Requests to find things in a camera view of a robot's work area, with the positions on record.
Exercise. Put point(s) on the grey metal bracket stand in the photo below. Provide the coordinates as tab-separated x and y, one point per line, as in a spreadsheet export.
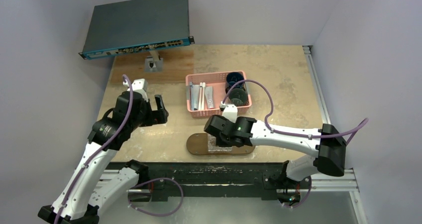
153	62

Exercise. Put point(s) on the aluminium frame rail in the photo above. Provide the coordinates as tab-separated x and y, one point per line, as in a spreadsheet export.
322	182

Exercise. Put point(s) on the dark blue mug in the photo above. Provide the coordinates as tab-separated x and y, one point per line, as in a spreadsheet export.
232	78

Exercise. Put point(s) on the pink plastic basket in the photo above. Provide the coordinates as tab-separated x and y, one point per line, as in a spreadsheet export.
217	81

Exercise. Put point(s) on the oval wooden tray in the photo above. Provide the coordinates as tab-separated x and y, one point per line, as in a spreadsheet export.
197	145

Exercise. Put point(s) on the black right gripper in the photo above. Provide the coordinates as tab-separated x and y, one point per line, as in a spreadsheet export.
214	127

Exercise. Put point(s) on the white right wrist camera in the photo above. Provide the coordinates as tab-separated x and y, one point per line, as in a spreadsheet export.
229	111

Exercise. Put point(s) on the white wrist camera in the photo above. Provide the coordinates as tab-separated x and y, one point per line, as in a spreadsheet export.
140	86
229	111

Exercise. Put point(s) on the blue capped toothpaste tube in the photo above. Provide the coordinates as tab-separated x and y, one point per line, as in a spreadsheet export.
194	97

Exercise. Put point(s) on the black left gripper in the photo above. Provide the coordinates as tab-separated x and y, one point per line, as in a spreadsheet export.
158	116

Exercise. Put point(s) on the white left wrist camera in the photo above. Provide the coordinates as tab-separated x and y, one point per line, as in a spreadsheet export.
140	86

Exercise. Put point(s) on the dark grey mug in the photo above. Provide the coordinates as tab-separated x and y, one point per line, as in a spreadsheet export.
238	97

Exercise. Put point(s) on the clear glass toothbrush holder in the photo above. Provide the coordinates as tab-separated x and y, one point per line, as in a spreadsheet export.
212	147

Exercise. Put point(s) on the black table front rail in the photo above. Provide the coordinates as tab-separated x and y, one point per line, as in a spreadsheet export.
213	180

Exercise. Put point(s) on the grey blue network switch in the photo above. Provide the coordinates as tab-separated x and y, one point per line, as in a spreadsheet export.
135	26

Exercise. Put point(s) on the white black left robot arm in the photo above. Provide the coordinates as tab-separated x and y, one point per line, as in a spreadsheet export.
79	203

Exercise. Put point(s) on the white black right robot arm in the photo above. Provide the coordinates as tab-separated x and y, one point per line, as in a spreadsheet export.
324	149

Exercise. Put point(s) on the brown wooden board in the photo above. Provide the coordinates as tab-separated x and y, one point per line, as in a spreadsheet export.
173	67

